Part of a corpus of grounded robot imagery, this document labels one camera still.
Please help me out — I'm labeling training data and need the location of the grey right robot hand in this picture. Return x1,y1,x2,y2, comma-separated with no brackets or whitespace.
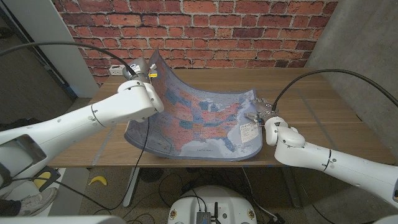
245,98,279,125

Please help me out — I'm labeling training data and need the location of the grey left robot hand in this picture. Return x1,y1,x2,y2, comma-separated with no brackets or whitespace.
122,57,158,83

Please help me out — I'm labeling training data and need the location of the laminated USA map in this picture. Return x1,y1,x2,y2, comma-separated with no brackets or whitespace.
124,49,264,162

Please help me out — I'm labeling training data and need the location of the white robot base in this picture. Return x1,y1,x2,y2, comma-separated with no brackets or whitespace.
167,185,257,224

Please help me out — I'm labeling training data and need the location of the white power strip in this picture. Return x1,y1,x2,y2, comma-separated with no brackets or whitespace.
108,64,126,77

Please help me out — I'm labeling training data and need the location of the grey table leg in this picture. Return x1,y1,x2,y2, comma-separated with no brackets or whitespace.
281,166,302,208
123,167,139,208

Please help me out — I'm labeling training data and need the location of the brick print backdrop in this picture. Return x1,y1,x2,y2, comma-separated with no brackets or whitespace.
51,0,340,86

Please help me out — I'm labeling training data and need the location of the black round floor object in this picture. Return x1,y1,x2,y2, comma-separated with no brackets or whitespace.
138,167,164,184

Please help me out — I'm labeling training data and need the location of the yellow banana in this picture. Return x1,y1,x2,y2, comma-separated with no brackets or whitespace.
88,175,108,187

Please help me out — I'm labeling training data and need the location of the grey electronics box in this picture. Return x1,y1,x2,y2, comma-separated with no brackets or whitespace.
196,211,213,224

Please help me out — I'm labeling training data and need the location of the black bag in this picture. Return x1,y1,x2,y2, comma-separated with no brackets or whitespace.
0,116,43,133

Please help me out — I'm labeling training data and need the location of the yellow pad in black holder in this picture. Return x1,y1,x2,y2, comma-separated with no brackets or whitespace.
32,166,62,192

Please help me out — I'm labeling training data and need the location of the white sneaker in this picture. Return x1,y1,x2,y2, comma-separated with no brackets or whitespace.
18,186,58,217

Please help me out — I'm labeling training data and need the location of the white robot torso edge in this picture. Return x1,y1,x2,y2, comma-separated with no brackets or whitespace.
0,215,127,224

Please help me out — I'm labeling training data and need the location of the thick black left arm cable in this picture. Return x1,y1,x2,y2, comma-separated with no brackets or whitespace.
0,40,137,77

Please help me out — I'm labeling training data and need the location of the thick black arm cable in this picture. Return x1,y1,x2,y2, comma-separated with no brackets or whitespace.
272,68,398,111
0,40,137,77

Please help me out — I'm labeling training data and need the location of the white door frame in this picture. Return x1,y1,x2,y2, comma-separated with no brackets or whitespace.
2,0,100,99

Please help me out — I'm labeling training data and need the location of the thin black left wrist cable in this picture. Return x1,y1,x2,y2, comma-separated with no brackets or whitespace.
46,117,150,212

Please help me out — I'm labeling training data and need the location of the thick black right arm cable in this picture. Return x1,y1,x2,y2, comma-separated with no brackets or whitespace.
272,68,398,111

